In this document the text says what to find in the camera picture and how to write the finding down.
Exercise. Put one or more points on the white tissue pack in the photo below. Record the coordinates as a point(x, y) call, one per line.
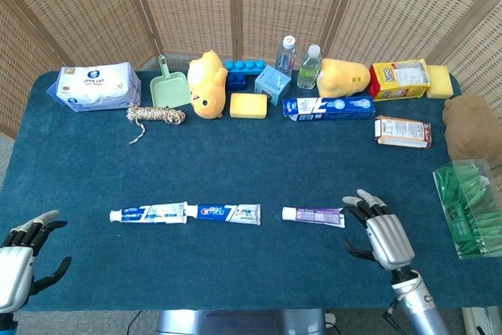
point(94, 84)

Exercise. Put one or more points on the blue toothpaste carton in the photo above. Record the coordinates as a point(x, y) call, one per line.
point(329, 109)

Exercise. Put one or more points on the Crest toothpaste tube red logo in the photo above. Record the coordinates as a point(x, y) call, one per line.
point(219, 213)

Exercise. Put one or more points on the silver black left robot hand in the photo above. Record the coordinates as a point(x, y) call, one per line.
point(12, 268)

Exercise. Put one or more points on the yellow red snack box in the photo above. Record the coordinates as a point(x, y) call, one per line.
point(396, 80)

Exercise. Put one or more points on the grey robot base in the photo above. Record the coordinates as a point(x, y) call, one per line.
point(243, 323)

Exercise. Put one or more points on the brown plush toy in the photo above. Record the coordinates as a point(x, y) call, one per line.
point(470, 127)

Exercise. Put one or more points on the light blue small box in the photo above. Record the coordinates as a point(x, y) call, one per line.
point(270, 84)

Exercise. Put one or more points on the teal table cloth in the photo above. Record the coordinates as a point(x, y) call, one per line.
point(251, 162)

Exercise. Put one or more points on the yellow cleaning sponge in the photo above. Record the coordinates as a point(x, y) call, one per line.
point(249, 105)
point(439, 82)

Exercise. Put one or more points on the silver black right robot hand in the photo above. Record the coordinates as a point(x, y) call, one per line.
point(388, 241)

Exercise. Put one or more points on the clear box of green packets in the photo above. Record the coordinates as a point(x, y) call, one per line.
point(470, 209)

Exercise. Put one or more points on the blue toy building block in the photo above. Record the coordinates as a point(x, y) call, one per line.
point(237, 76)

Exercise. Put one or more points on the yellow duck plush with face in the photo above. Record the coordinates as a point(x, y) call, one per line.
point(208, 88)

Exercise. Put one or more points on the clear bottle green label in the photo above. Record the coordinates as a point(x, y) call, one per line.
point(309, 72)

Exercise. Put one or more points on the orange brown small carton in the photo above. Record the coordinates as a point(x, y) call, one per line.
point(404, 131)

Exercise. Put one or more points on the blue white toothpaste tube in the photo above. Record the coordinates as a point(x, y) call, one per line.
point(149, 213)

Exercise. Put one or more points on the clear bottle pink label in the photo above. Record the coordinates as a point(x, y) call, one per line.
point(285, 56)

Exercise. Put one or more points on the short purple toothpaste tube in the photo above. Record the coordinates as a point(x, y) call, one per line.
point(310, 215)

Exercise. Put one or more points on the yellow plush with tag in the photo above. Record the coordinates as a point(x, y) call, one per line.
point(345, 78)

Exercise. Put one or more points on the green plastic dustpan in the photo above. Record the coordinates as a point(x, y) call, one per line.
point(170, 89)

